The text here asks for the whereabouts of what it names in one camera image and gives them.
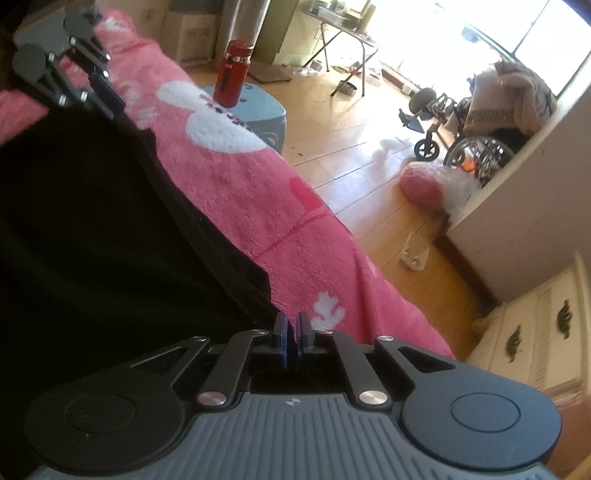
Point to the dark doormat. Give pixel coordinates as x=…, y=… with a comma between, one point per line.
x=268, y=72

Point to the wheelchair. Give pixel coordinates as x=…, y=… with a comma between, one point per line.
x=461, y=138

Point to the pink floral blanket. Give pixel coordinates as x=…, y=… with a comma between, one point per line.
x=240, y=184

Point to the red water bottle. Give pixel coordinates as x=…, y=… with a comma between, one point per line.
x=231, y=76

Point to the light blue plastic stool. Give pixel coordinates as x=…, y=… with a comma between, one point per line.
x=261, y=115

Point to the plastic bag with pink cloth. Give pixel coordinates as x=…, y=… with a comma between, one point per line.
x=429, y=187

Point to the water dispenser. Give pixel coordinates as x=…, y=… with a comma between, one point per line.
x=189, y=32

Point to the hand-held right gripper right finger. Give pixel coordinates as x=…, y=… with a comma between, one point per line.
x=302, y=332

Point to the black t-shirt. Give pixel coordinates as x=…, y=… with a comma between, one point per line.
x=92, y=230

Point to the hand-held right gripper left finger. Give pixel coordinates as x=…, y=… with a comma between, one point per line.
x=282, y=344

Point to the metal bowl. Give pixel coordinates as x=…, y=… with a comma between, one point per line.
x=347, y=89

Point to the folding table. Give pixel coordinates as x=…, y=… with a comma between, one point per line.
x=341, y=23

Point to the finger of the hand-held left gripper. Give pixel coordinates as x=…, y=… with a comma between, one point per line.
x=69, y=92
x=100, y=84

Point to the cream nightstand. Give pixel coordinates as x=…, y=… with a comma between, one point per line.
x=540, y=332

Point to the beige curtain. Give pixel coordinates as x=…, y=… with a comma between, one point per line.
x=244, y=23

